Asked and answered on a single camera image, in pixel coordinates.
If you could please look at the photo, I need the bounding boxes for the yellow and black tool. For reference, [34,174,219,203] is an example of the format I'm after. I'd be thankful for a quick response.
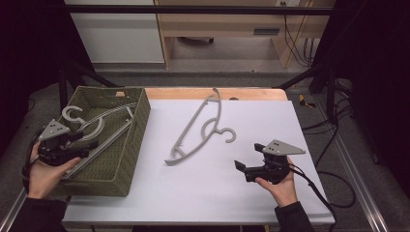
[298,94,316,109]

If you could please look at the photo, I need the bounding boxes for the white table cover sheet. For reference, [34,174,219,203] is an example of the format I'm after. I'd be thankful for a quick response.
[62,98,336,225]

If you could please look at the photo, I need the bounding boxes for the dark drawer handle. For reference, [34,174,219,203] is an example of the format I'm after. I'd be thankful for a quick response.
[252,27,280,36]

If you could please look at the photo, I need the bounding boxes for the person's right hand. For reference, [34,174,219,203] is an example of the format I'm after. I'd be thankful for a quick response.
[253,157,300,208]

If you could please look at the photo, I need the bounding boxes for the hanging black cables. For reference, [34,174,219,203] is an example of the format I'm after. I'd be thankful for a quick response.
[279,1,316,70]

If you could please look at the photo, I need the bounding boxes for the black metal frame bar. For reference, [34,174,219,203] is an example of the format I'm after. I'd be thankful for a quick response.
[63,4,337,16]

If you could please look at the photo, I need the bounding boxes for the white cabinet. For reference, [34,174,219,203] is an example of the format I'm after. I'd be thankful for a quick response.
[64,0,165,64]

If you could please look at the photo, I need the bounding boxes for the grey plastic clothes hanger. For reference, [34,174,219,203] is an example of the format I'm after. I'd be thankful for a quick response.
[163,87,238,167]
[61,101,138,143]
[62,115,135,180]

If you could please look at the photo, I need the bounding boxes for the aluminium floor rail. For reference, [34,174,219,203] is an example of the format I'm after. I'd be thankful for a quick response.
[314,96,391,232]

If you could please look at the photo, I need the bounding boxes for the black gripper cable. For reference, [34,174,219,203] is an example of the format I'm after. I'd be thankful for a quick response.
[20,133,44,194]
[287,162,338,232]

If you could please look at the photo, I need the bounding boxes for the person's left hand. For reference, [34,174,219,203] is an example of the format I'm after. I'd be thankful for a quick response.
[27,142,82,200]

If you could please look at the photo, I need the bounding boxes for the black curtain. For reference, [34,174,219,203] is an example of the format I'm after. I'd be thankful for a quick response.
[0,0,95,156]
[311,0,410,194]

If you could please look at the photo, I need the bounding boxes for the wooden desk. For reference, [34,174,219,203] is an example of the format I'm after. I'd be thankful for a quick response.
[154,0,337,70]

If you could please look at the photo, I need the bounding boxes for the green woven basket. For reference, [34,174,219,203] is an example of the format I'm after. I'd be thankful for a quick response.
[52,85,152,198]

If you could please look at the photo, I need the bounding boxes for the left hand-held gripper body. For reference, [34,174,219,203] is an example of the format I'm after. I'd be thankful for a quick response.
[36,118,82,167]

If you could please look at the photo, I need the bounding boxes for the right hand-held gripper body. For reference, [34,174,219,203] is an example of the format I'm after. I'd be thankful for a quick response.
[255,138,307,186]

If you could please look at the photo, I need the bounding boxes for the black stand legs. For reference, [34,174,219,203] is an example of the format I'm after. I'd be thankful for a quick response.
[57,60,121,111]
[276,60,337,124]

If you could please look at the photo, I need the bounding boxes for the black floor cable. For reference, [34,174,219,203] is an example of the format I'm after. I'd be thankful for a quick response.
[316,170,358,209]

